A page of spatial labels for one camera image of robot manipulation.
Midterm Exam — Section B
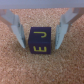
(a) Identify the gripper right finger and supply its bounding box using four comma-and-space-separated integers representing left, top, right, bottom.
55, 8, 84, 50

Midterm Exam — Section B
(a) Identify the purple block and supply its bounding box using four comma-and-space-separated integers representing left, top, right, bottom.
27, 26, 52, 56

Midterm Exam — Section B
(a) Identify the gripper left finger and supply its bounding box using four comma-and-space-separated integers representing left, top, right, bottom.
0, 8, 27, 49

